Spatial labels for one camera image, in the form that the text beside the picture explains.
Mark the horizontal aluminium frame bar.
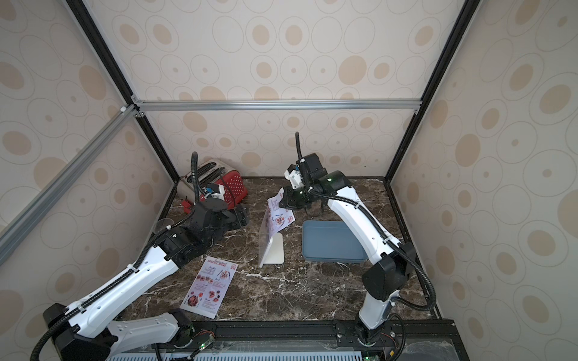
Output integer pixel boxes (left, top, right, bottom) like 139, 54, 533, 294
136, 99, 421, 111

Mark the new menu sheet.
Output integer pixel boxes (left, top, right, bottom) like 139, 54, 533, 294
266, 189, 295, 239

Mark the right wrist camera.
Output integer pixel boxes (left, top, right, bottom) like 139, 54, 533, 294
284, 164, 304, 190

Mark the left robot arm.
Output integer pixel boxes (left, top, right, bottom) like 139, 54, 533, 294
30, 198, 249, 360

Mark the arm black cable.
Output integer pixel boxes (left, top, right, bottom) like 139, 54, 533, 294
29, 151, 202, 361
294, 131, 438, 312

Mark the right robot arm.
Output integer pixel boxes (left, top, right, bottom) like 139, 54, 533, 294
279, 153, 417, 344

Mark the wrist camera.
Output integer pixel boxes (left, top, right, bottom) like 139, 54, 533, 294
205, 184, 226, 201
284, 164, 304, 190

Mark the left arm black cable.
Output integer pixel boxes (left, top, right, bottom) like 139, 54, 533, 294
29, 151, 202, 361

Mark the old pink menu sheet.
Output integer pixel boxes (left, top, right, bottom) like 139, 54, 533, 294
180, 257, 239, 319

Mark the left aluminium frame bar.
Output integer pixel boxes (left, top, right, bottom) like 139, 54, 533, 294
1, 105, 137, 263

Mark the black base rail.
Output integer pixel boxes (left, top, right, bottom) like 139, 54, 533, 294
78, 318, 471, 361

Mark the red polka dot toaster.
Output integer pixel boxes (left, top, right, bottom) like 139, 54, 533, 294
177, 158, 248, 214

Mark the blue grey tray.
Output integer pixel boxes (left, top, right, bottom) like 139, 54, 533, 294
302, 221, 367, 263

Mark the clear drinking glass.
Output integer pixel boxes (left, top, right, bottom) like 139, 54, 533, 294
153, 218, 175, 235

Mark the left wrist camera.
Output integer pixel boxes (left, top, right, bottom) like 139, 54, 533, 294
205, 184, 226, 201

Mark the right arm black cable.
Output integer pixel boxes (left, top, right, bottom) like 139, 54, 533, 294
294, 131, 438, 312

